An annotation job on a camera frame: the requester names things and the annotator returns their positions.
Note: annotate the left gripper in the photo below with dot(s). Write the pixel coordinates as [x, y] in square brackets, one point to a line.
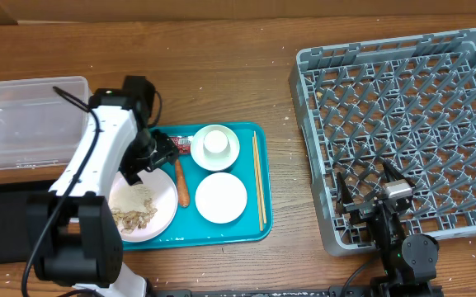
[167, 150]

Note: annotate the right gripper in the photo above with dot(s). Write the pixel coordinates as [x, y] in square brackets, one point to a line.
[361, 209]

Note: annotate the red snack wrapper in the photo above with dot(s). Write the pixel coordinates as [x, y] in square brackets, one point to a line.
[183, 144]

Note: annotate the large pink plate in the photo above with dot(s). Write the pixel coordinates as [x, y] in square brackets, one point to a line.
[165, 199]

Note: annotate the rice and peanut scraps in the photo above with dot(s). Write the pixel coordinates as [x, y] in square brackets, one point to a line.
[132, 208]

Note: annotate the orange carrot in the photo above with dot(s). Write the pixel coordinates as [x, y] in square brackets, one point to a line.
[182, 190]

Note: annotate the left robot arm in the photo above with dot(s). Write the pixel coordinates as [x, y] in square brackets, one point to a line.
[75, 241]

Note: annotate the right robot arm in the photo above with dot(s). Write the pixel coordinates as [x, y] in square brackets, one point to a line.
[409, 261]

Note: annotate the grey dishwasher rack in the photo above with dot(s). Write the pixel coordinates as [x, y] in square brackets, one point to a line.
[409, 101]

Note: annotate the black waste tray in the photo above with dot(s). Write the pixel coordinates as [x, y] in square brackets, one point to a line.
[14, 242]

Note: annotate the pale green bowl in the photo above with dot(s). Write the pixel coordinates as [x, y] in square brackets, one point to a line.
[214, 163]

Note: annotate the white upturned cup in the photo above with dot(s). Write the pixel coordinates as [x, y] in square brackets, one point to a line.
[216, 143]

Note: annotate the teal plastic tray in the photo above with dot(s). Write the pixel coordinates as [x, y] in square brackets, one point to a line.
[188, 228]

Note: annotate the small white plate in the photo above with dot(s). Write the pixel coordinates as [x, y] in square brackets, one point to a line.
[221, 198]

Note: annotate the right wooden chopstick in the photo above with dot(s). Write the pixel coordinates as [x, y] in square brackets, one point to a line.
[262, 191]

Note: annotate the wooden chopstick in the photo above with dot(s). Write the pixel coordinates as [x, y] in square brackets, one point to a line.
[262, 191]
[258, 179]

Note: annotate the left wooden chopstick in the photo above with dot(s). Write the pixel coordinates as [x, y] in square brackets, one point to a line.
[258, 179]

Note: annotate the clear plastic bin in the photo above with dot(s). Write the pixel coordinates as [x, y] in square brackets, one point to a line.
[38, 128]

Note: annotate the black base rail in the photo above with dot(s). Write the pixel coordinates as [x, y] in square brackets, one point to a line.
[333, 291]

